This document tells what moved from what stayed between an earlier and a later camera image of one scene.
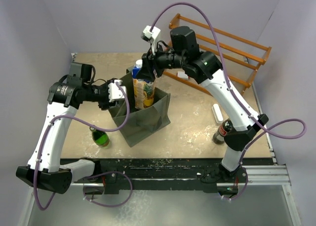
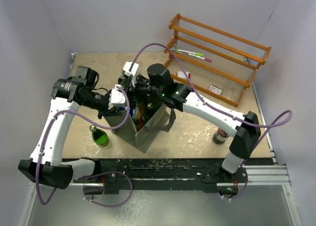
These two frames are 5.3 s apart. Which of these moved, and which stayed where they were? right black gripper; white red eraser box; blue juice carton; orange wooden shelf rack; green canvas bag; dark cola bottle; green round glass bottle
Moved: blue juice carton; right black gripper; green canvas bag
Stayed: dark cola bottle; orange wooden shelf rack; green round glass bottle; white red eraser box
